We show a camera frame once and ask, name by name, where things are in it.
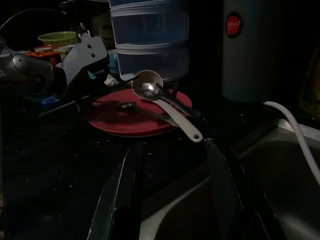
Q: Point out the grey thermos with red label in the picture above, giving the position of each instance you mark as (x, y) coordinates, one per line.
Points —
(252, 50)

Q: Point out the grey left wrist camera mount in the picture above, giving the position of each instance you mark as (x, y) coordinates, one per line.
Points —
(86, 53)

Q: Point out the orange plastic item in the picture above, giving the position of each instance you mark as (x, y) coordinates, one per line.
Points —
(41, 53)

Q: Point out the thin grey rod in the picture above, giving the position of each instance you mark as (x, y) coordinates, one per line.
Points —
(62, 107)

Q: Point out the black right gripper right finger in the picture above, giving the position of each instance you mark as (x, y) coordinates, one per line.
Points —
(225, 180)

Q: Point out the small blue lid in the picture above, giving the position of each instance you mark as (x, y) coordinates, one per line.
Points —
(50, 103)

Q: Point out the white plastic ladle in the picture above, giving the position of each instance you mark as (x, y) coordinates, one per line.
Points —
(160, 100)

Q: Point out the crumpled white tissue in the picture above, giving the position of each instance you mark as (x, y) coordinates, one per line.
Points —
(110, 81)

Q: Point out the light blue cup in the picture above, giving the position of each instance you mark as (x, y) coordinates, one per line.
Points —
(113, 61)

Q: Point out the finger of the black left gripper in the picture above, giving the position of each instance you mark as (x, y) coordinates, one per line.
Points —
(125, 81)

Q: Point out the red round plate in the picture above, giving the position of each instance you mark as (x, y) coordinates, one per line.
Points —
(130, 115)

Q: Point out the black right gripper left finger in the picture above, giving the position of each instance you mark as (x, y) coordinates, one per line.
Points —
(117, 200)

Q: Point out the green plastic basket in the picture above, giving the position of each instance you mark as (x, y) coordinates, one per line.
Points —
(58, 38)

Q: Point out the blue stacked plastic container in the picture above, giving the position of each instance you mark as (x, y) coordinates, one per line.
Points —
(150, 37)

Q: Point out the metal spoon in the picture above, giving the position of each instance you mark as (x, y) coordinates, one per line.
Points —
(160, 93)
(130, 106)

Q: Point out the steel sink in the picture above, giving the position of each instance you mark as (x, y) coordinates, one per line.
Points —
(280, 180)

